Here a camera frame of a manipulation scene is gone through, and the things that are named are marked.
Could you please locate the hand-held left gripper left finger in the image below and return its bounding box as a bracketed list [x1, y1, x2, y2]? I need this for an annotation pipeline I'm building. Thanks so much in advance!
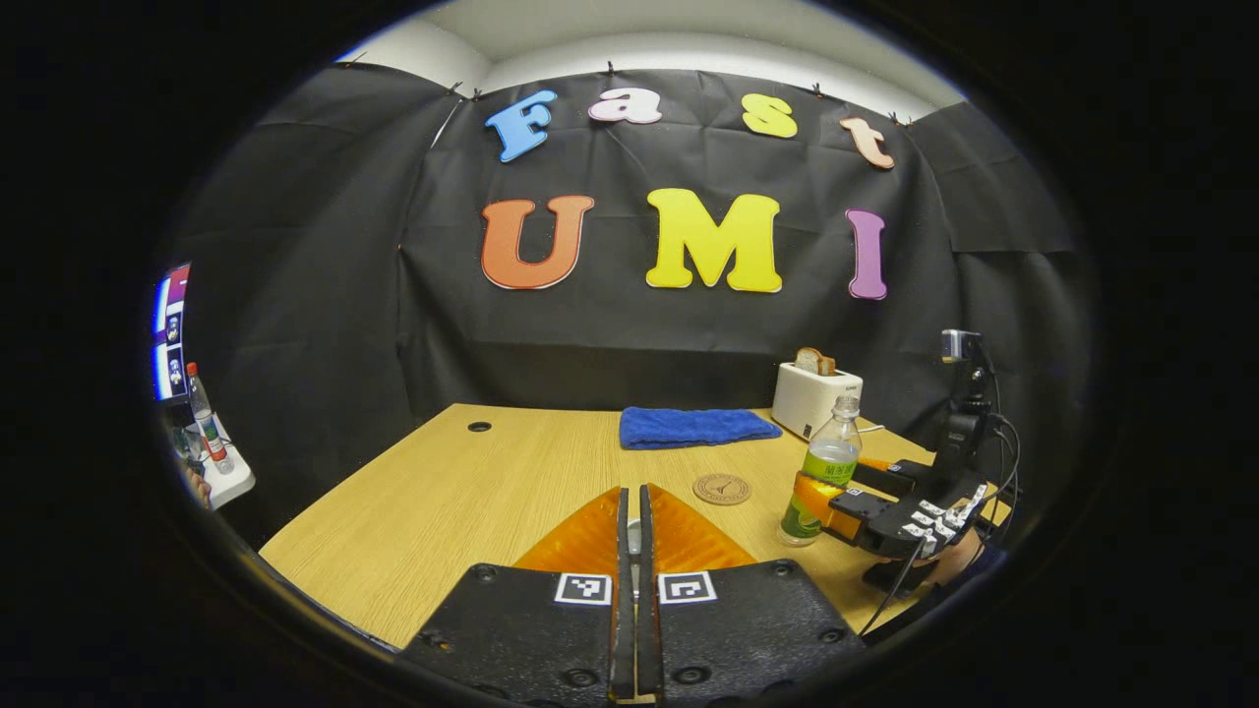
[398, 485, 633, 705]

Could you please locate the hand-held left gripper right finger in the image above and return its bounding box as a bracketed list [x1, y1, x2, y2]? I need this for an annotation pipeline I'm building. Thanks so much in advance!
[637, 483, 867, 705]

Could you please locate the green label water bottle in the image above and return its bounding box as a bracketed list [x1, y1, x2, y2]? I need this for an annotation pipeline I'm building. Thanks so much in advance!
[779, 395, 864, 548]

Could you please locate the round brown coaster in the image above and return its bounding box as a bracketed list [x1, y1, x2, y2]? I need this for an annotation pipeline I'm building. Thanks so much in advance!
[691, 473, 752, 506]

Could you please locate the red cap plastic bottle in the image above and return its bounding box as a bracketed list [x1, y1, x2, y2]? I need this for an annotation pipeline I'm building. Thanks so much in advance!
[185, 362, 235, 476]

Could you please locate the white toaster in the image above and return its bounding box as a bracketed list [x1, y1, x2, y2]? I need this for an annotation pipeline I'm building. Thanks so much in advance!
[771, 361, 865, 442]

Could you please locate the blue towel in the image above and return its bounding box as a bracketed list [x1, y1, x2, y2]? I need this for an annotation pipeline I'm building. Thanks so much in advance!
[619, 406, 784, 451]

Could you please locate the black backdrop cloth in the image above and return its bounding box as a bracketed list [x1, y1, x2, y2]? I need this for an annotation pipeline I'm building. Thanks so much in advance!
[162, 61, 1093, 552]

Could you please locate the white side table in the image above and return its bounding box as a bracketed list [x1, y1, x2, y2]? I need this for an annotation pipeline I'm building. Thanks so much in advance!
[182, 413, 257, 510]

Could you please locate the computer monitor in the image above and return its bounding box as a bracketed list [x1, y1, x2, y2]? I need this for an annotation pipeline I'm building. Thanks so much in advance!
[152, 264, 193, 402]

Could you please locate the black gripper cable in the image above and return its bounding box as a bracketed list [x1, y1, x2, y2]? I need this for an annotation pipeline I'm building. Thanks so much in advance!
[859, 413, 1022, 638]

